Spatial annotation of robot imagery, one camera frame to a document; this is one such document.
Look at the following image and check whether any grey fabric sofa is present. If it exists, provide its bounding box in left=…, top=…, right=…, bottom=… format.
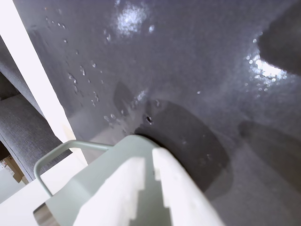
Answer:
left=0, top=35, right=73, bottom=184

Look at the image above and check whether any cardboard box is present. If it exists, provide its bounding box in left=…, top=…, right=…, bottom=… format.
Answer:
left=0, top=154, right=25, bottom=184

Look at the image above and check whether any black glossy table mat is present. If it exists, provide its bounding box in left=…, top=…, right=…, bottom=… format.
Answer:
left=14, top=0, right=301, bottom=226

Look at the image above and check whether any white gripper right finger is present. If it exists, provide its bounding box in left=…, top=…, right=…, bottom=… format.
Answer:
left=152, top=147, right=226, bottom=226

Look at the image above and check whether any pale green steel-rimmed mug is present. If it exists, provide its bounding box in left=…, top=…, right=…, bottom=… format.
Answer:
left=32, top=134, right=165, bottom=226

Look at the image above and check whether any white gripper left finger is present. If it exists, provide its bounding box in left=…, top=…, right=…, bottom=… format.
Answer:
left=79, top=156, right=148, bottom=226

